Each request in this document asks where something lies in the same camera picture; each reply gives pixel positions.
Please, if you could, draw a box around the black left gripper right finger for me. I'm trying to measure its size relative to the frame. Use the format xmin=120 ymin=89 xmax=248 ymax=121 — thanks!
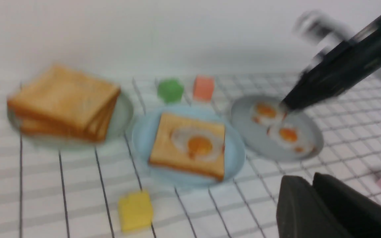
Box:
xmin=312 ymin=172 xmax=381 ymax=238

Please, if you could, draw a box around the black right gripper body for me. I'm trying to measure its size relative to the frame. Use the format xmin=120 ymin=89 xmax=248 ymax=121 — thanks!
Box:
xmin=282 ymin=43 xmax=374 ymax=111

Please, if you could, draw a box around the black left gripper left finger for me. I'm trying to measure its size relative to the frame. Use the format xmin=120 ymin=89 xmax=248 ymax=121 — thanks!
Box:
xmin=276 ymin=175 xmax=352 ymax=238

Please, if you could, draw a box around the fried egg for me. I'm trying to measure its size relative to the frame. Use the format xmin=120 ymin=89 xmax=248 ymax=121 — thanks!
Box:
xmin=267 ymin=123 xmax=316 ymax=155
xmin=170 ymin=127 xmax=224 ymax=162
xmin=250 ymin=101 xmax=287 ymax=127

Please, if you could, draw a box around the toast slice moved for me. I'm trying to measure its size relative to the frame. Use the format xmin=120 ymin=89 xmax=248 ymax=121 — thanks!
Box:
xmin=148 ymin=112 xmax=226 ymax=181
xmin=7 ymin=65 xmax=121 ymax=132

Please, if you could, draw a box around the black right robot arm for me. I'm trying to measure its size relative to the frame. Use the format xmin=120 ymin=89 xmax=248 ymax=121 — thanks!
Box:
xmin=276 ymin=11 xmax=381 ymax=238

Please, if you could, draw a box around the light blue centre plate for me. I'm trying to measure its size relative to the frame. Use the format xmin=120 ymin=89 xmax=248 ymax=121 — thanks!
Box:
xmin=128 ymin=104 xmax=246 ymax=189

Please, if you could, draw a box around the grey egg plate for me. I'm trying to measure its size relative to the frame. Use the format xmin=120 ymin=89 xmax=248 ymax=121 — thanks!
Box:
xmin=230 ymin=95 xmax=324 ymax=162

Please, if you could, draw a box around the fried egg back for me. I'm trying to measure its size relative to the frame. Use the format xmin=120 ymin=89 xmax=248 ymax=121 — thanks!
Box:
xmin=250 ymin=101 xmax=287 ymax=127

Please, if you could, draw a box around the orange foam cube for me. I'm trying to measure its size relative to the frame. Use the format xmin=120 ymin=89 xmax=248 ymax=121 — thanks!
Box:
xmin=192 ymin=75 xmax=215 ymax=101

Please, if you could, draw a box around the yellow foam cube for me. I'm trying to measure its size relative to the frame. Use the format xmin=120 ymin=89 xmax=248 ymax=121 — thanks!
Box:
xmin=118 ymin=190 xmax=154 ymax=232

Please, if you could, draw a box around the green foam cube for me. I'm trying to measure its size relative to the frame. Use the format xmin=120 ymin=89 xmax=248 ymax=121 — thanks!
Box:
xmin=157 ymin=77 xmax=184 ymax=104

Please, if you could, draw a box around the pale green bread plate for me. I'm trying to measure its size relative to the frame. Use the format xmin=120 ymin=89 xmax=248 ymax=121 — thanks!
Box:
xmin=7 ymin=93 xmax=134 ymax=150

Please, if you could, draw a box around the bottom toast slice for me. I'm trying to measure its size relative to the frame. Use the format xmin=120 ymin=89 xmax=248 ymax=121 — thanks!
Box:
xmin=20 ymin=102 xmax=118 ymax=143

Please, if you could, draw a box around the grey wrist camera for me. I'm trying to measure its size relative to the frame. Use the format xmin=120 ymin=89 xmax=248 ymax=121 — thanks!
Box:
xmin=293 ymin=10 xmax=358 ymax=45

